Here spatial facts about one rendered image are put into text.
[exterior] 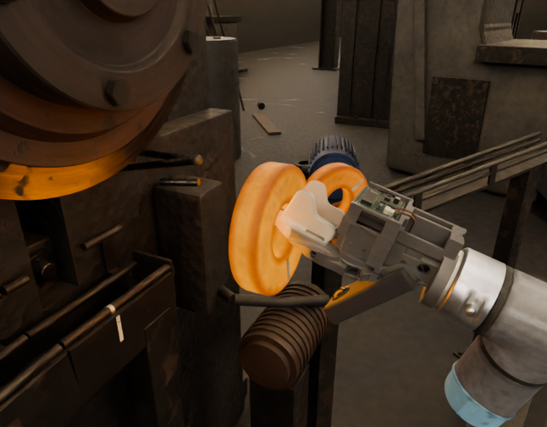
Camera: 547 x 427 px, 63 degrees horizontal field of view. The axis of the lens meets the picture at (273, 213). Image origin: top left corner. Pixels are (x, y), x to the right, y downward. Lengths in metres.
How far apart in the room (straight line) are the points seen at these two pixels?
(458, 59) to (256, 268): 2.66
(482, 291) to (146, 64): 0.39
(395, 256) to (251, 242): 0.15
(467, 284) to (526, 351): 0.08
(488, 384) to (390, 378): 1.03
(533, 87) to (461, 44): 0.47
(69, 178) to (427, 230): 0.38
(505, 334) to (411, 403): 1.03
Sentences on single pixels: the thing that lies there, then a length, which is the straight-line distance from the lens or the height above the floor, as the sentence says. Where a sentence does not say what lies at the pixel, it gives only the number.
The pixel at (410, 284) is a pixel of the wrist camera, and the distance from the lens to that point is 0.48.
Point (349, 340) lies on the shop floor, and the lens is 1.66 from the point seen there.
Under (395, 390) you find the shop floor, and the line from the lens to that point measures 1.52.
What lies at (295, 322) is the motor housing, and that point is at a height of 0.53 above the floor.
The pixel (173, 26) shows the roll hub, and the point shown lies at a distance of 0.52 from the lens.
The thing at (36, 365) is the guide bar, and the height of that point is 0.71.
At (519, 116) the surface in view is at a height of 0.51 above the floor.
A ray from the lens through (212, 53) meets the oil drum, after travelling 3.20.
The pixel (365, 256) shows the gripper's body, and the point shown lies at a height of 0.83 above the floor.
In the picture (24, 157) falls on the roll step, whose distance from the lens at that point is 0.47.
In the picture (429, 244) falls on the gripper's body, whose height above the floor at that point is 0.85.
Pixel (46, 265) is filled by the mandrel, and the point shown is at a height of 0.75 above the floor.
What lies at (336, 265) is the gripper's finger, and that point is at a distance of 0.47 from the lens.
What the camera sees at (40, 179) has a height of 0.91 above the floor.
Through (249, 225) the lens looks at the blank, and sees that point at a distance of 0.46.
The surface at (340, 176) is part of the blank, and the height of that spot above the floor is 0.76.
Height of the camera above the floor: 1.06
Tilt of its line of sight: 25 degrees down
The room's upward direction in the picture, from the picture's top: straight up
